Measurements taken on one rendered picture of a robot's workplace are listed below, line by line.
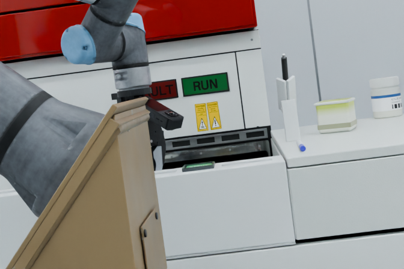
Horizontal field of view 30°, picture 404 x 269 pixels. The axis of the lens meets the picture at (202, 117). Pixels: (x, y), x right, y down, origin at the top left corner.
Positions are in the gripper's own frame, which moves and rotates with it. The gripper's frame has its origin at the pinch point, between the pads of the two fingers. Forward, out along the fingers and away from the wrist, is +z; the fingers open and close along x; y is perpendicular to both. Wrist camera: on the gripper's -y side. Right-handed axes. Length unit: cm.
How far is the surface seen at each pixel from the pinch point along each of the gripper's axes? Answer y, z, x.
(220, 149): 10.6, -1.9, -36.3
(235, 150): 7.7, -1.3, -38.6
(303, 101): 73, -4, -177
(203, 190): -24.8, -1.4, 13.8
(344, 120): -28.5, -7.6, -30.5
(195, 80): 14.4, -20.0, -34.6
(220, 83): 9.6, -18.4, -38.3
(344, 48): 56, -25, -189
